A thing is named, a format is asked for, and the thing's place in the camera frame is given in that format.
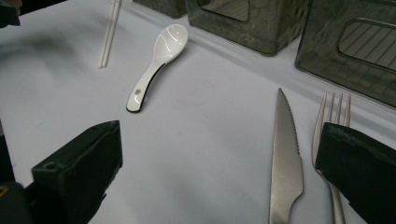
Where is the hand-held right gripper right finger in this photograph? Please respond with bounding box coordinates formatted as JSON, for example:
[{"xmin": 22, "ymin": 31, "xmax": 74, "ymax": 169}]
[{"xmin": 315, "ymin": 121, "xmax": 396, "ymax": 224}]

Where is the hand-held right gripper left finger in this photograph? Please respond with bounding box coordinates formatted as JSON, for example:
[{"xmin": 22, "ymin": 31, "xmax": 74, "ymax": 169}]
[{"xmin": 24, "ymin": 119, "xmax": 123, "ymax": 224}]

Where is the steel fork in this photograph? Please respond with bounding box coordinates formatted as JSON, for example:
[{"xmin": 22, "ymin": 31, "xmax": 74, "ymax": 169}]
[{"xmin": 311, "ymin": 91, "xmax": 352, "ymax": 224}]

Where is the steel table knife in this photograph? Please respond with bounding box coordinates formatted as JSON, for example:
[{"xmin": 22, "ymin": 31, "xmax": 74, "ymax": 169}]
[{"xmin": 269, "ymin": 87, "xmax": 304, "ymax": 224}]

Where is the white chopstick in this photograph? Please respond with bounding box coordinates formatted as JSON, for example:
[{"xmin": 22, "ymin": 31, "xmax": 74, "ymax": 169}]
[
  {"xmin": 101, "ymin": 0, "xmax": 123, "ymax": 69},
  {"xmin": 97, "ymin": 0, "xmax": 119, "ymax": 69}
]

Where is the smoky transparent plastic bin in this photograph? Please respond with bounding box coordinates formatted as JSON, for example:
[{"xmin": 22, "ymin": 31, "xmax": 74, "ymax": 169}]
[
  {"xmin": 294, "ymin": 0, "xmax": 396, "ymax": 109},
  {"xmin": 133, "ymin": 0, "xmax": 188, "ymax": 19},
  {"xmin": 185, "ymin": 0, "xmax": 313, "ymax": 57}
]

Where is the white ceramic spoon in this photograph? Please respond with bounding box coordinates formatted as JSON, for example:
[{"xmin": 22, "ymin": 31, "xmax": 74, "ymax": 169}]
[{"xmin": 125, "ymin": 23, "xmax": 190, "ymax": 114}]

